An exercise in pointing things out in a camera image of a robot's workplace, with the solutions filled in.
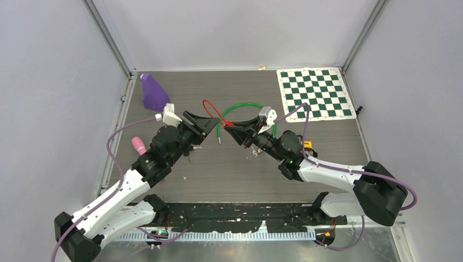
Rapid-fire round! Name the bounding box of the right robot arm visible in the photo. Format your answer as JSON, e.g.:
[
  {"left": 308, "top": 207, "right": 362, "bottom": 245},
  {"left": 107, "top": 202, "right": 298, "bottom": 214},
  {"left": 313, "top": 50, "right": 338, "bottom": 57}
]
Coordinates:
[{"left": 224, "top": 117, "right": 408, "bottom": 227}]

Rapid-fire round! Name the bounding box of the pink marker pen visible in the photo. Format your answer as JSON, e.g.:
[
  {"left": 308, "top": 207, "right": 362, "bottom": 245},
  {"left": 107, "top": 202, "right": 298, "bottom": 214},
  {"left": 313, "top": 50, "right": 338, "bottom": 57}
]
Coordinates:
[{"left": 131, "top": 136, "right": 147, "bottom": 156}]

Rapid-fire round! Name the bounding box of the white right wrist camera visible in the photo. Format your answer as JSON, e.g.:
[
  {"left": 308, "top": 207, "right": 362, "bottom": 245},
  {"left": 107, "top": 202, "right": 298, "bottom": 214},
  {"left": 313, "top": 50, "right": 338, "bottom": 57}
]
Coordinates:
[{"left": 258, "top": 106, "right": 277, "bottom": 134}]

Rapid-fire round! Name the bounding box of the purple plastic cone block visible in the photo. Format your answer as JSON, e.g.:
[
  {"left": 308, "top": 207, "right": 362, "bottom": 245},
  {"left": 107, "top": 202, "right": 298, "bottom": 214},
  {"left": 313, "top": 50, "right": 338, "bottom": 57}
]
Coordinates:
[{"left": 140, "top": 73, "right": 170, "bottom": 112}]

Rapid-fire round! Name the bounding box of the aluminium frame rail front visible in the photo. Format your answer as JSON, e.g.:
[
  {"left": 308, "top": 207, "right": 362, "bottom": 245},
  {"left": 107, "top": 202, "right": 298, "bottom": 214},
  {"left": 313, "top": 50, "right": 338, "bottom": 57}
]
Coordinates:
[{"left": 76, "top": 202, "right": 407, "bottom": 241}]

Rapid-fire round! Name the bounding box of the yellow Opel padlock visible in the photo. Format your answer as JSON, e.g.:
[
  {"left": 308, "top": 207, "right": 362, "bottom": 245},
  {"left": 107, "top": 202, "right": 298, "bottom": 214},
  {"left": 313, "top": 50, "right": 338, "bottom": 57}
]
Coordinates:
[{"left": 304, "top": 141, "right": 318, "bottom": 158}]

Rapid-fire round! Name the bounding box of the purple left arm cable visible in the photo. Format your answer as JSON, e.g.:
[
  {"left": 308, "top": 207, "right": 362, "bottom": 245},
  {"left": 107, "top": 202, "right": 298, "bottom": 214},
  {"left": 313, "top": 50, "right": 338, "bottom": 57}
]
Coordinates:
[{"left": 50, "top": 114, "right": 191, "bottom": 262}]

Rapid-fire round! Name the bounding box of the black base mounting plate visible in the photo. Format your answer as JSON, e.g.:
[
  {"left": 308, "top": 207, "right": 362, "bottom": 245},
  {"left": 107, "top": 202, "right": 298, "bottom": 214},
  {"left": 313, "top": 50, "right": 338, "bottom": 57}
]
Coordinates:
[{"left": 152, "top": 203, "right": 347, "bottom": 233}]

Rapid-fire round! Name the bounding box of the small silver key bunch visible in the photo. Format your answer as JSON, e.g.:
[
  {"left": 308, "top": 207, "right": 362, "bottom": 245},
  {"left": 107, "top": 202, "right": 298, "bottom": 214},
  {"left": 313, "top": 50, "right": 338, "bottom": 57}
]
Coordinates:
[{"left": 252, "top": 147, "right": 262, "bottom": 158}]

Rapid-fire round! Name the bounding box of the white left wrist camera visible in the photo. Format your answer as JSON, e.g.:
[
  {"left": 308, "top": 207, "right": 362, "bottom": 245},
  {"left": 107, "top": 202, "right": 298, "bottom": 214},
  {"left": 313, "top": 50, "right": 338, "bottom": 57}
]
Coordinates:
[{"left": 162, "top": 103, "right": 182, "bottom": 127}]

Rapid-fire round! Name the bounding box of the red cable padlock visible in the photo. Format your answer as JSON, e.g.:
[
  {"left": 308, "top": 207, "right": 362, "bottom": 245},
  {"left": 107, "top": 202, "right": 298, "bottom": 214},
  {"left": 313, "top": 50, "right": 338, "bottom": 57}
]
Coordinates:
[{"left": 202, "top": 99, "right": 235, "bottom": 127}]

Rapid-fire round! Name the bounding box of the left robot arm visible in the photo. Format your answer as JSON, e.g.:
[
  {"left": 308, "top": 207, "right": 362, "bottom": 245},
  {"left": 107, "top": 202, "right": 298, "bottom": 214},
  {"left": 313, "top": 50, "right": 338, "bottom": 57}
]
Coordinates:
[{"left": 53, "top": 111, "right": 220, "bottom": 261}]

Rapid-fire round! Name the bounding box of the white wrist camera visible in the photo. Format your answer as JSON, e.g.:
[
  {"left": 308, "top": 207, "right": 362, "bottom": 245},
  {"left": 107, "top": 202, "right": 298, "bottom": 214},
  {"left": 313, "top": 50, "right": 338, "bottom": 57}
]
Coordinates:
[
  {"left": 162, "top": 103, "right": 182, "bottom": 127},
  {"left": 258, "top": 106, "right": 277, "bottom": 134}
]

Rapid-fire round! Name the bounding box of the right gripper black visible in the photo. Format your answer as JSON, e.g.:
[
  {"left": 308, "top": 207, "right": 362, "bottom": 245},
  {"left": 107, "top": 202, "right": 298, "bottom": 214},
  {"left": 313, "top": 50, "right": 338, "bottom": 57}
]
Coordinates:
[{"left": 225, "top": 116, "right": 285, "bottom": 162}]

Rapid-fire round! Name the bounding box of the green white chessboard mat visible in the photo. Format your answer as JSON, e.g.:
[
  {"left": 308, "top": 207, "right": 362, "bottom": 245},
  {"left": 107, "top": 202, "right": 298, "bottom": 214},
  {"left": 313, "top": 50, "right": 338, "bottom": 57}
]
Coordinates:
[{"left": 276, "top": 67, "right": 357, "bottom": 123}]

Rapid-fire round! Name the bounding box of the green cable lock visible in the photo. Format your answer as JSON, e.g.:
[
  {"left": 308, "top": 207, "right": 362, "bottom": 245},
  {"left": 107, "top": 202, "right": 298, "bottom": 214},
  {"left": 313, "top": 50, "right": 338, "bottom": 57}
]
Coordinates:
[{"left": 216, "top": 103, "right": 278, "bottom": 145}]

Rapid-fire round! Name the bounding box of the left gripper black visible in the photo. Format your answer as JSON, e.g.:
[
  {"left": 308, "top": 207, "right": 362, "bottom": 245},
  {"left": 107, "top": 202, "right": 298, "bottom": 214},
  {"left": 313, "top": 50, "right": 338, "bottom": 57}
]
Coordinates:
[{"left": 168, "top": 111, "right": 219, "bottom": 164}]

